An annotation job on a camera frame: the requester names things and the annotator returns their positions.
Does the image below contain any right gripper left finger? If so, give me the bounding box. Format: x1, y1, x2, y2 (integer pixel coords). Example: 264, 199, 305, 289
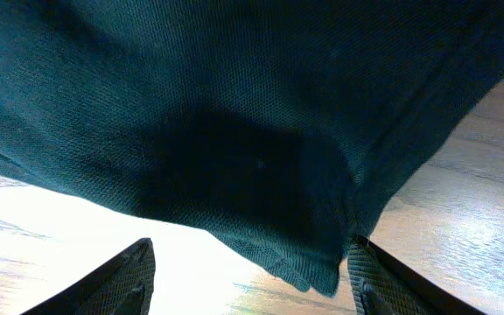
24, 238, 155, 315

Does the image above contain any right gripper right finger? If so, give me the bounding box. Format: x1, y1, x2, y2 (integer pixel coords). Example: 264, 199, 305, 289
347, 235, 484, 315

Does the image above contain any black t-shirt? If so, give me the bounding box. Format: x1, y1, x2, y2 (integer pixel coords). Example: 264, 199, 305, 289
0, 0, 504, 297

